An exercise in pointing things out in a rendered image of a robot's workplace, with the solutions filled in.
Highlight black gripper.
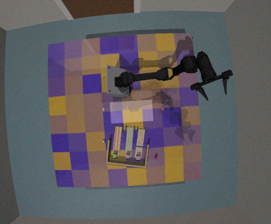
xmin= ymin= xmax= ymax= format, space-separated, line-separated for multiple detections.
xmin=190 ymin=64 xmax=233 ymax=101

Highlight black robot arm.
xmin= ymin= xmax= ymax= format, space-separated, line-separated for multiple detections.
xmin=114 ymin=51 xmax=211 ymax=87

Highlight beige strip with teal polka dots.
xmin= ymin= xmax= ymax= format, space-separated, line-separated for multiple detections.
xmin=126 ymin=127 xmax=134 ymax=143

